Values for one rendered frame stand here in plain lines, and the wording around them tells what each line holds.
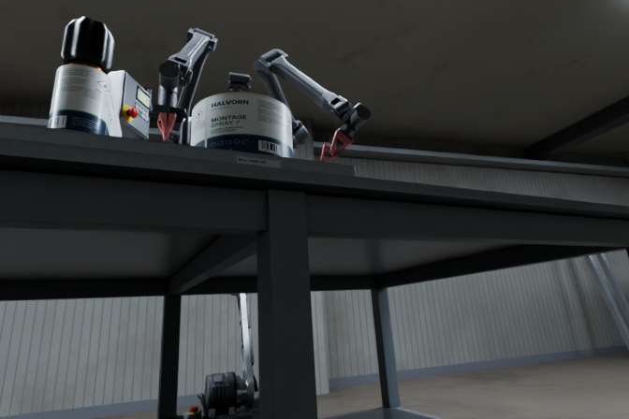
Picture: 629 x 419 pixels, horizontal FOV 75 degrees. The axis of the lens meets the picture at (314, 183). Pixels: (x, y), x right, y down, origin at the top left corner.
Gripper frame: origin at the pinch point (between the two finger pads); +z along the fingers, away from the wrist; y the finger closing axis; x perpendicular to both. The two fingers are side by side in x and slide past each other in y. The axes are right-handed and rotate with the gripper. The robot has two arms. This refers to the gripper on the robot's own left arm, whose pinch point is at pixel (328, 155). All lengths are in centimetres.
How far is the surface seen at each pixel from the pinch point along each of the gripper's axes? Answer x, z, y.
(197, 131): -25, 46, 54
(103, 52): -47, 46, 53
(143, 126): -58, 28, -21
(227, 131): -20, 44, 59
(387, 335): 80, 19, -60
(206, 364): 47, 80, -273
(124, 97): -65, 28, -10
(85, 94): -42, 54, 54
